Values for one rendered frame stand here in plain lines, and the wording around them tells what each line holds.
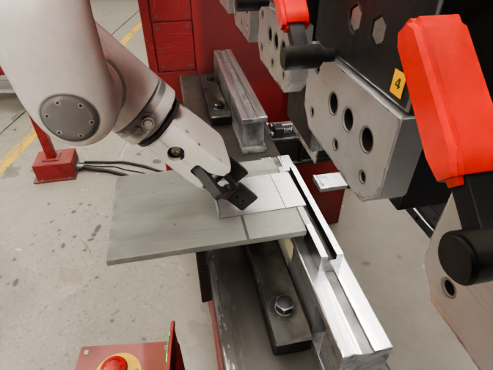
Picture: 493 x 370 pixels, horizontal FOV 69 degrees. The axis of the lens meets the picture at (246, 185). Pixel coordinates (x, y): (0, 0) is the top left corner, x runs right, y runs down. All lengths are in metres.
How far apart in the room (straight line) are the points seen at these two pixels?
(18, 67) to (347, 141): 0.25
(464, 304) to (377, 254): 1.69
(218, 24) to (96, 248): 1.23
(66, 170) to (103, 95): 2.14
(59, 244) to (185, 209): 1.57
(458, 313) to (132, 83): 0.34
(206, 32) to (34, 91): 1.02
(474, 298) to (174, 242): 0.36
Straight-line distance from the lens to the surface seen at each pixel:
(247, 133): 0.85
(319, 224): 0.51
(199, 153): 0.43
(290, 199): 0.54
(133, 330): 1.62
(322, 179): 0.58
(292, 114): 0.52
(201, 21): 1.30
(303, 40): 0.30
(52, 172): 2.49
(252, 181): 0.57
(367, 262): 1.85
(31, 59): 0.32
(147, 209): 0.54
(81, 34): 0.32
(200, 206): 0.53
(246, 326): 0.55
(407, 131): 0.23
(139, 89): 0.41
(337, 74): 0.29
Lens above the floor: 1.35
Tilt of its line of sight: 38 degrees down
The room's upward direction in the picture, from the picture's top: straight up
